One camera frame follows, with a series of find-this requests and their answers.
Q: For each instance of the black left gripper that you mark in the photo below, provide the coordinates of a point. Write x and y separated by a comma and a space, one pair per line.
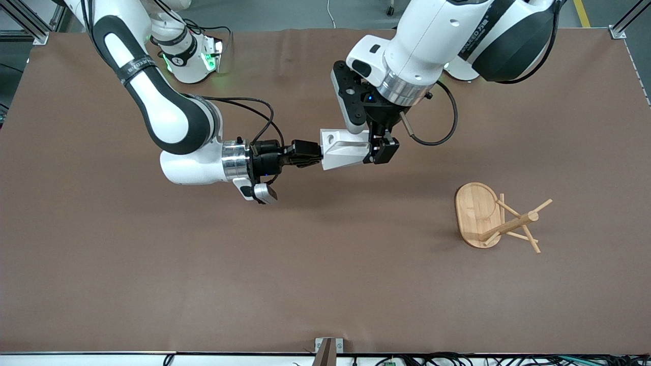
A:
382, 117

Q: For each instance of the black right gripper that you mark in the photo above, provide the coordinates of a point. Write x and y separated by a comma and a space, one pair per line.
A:
267, 162

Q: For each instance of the white faceted cup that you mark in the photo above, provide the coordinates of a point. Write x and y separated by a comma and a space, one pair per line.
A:
341, 152

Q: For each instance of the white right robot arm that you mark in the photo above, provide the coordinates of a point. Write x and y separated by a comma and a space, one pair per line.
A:
168, 117

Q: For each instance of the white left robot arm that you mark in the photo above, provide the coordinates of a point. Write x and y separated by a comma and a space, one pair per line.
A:
442, 35

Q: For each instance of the wooden cup rack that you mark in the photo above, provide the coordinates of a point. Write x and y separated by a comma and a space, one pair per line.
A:
475, 211

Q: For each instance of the brown table cover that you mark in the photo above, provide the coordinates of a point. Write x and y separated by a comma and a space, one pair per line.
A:
305, 254

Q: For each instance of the black chair caster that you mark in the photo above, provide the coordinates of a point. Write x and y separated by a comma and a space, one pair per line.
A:
390, 10

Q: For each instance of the yellow floor tape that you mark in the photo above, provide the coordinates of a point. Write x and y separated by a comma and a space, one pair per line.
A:
582, 14

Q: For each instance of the grey metal mount bracket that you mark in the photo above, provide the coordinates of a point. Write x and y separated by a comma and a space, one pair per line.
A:
320, 345

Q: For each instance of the aluminium frame post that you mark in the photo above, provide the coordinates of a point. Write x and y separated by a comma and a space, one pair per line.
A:
30, 25
618, 31

